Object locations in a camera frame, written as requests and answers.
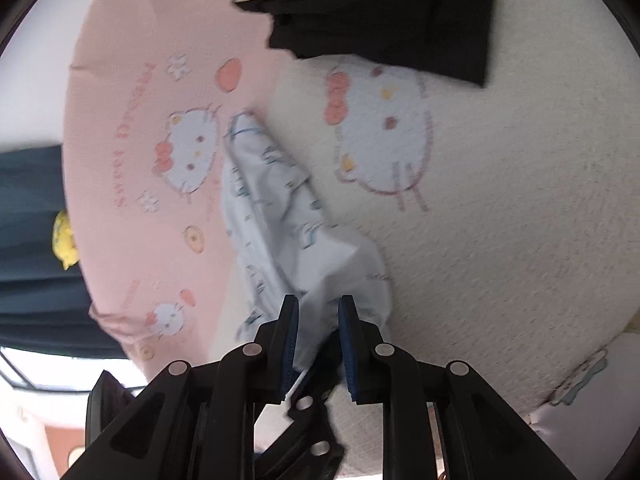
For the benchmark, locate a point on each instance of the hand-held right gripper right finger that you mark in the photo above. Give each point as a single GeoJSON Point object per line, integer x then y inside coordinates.
{"type": "Point", "coordinates": [348, 350]}

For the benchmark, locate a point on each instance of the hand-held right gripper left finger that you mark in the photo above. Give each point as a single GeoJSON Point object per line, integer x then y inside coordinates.
{"type": "Point", "coordinates": [289, 345]}

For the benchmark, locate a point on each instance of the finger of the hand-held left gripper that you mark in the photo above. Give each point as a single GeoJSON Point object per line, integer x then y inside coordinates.
{"type": "Point", "coordinates": [310, 430]}

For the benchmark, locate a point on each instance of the light blue printed pants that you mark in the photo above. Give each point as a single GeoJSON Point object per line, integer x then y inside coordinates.
{"type": "Point", "coordinates": [270, 200]}

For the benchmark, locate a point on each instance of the window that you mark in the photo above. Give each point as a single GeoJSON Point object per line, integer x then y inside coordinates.
{"type": "Point", "coordinates": [60, 367]}

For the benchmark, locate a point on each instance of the pink and cream cat blanket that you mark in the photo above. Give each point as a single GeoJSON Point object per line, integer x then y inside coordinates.
{"type": "Point", "coordinates": [475, 270]}

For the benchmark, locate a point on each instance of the dark blue curtain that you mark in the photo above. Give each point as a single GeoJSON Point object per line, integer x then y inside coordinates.
{"type": "Point", "coordinates": [30, 260]}

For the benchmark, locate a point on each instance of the yellow plush toy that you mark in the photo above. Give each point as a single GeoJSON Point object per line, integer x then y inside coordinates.
{"type": "Point", "coordinates": [65, 240]}

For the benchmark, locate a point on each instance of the white printed pillow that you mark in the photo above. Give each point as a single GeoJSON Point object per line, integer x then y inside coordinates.
{"type": "Point", "coordinates": [600, 400]}

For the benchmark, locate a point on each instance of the white bed sheet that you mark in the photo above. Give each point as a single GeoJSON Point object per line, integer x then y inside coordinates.
{"type": "Point", "coordinates": [35, 100]}

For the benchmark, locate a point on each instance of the black folded garment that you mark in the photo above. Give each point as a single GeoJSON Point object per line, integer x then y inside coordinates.
{"type": "Point", "coordinates": [400, 10]}

